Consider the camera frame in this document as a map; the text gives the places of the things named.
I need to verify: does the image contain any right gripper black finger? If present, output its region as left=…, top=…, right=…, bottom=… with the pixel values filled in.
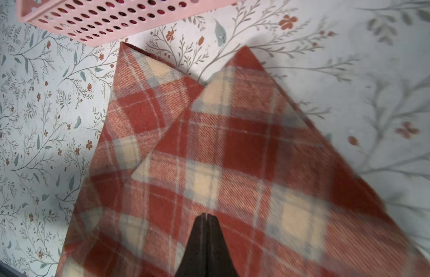
left=175, top=214, right=238, bottom=277

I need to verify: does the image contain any red plaid skirt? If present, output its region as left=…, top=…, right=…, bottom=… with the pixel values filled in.
left=56, top=42, right=430, bottom=277

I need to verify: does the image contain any floral table mat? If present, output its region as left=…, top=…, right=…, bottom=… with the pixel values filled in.
left=0, top=1, right=430, bottom=277

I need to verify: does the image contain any pink plastic basket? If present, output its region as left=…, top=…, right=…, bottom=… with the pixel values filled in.
left=15, top=0, right=233, bottom=46

